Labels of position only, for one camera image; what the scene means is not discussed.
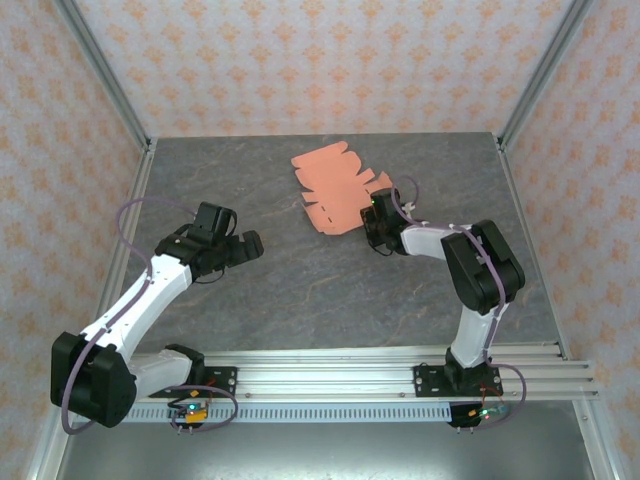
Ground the orange paper box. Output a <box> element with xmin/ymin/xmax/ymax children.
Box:
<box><xmin>290</xmin><ymin>141</ymin><xmax>401</xmax><ymax>236</ymax></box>

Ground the small circuit board with LED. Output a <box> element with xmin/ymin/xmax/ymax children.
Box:
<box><xmin>448</xmin><ymin>399</ymin><xmax>512</xmax><ymax>434</ymax></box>
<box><xmin>167</xmin><ymin>399</ymin><xmax>212</xmax><ymax>436</ymax></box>

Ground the grey metal sheet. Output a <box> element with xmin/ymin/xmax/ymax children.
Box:
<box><xmin>54</xmin><ymin>422</ymin><xmax>601</xmax><ymax>480</ymax></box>

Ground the aluminium table edge rail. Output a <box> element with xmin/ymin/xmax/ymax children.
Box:
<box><xmin>24</xmin><ymin>138</ymin><xmax>159</xmax><ymax>480</ymax></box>
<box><xmin>496</xmin><ymin>135</ymin><xmax>619</xmax><ymax>480</ymax></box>

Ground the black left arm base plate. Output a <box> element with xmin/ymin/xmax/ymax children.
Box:
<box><xmin>199</xmin><ymin>367</ymin><xmax>239</xmax><ymax>399</ymax></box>

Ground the aluminium mounting rail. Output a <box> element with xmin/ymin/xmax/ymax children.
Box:
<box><xmin>124</xmin><ymin>341</ymin><xmax>601</xmax><ymax>402</ymax></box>

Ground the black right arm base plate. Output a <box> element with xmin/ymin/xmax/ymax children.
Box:
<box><xmin>413</xmin><ymin>364</ymin><xmax>504</xmax><ymax>399</ymax></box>

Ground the grey slotted cable duct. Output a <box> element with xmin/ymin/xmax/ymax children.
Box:
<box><xmin>122</xmin><ymin>403</ymin><xmax>454</xmax><ymax>424</ymax></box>

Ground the aluminium frame post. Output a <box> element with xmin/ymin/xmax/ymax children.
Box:
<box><xmin>497</xmin><ymin>0</ymin><xmax>599</xmax><ymax>151</ymax></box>
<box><xmin>52</xmin><ymin>0</ymin><xmax>154</xmax><ymax>151</ymax></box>

